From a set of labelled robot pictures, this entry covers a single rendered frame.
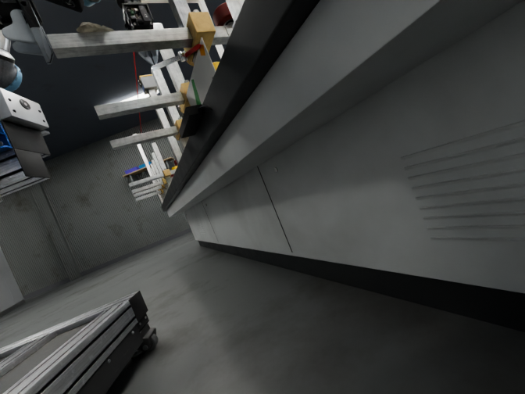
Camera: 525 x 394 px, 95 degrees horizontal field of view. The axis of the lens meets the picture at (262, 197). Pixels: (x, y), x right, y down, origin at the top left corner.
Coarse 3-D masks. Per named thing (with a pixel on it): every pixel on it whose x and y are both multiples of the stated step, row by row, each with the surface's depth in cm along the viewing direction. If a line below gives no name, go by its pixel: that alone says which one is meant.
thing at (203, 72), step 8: (200, 56) 59; (208, 56) 56; (200, 64) 61; (208, 64) 57; (192, 72) 67; (200, 72) 62; (208, 72) 59; (200, 80) 64; (208, 80) 60; (192, 88) 71; (200, 88) 66; (208, 88) 62; (192, 96) 74; (200, 96) 68; (192, 104) 76
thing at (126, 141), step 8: (168, 128) 103; (176, 128) 104; (136, 136) 97; (144, 136) 98; (152, 136) 100; (160, 136) 101; (168, 136) 104; (112, 144) 93; (120, 144) 94; (128, 144) 95; (136, 144) 99
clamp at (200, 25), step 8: (192, 16) 56; (200, 16) 57; (208, 16) 58; (192, 24) 56; (200, 24) 57; (208, 24) 57; (192, 32) 58; (200, 32) 57; (208, 32) 58; (192, 40) 59; (200, 40) 59; (208, 40) 60; (184, 48) 65; (208, 48) 63; (192, 56) 64; (192, 64) 68
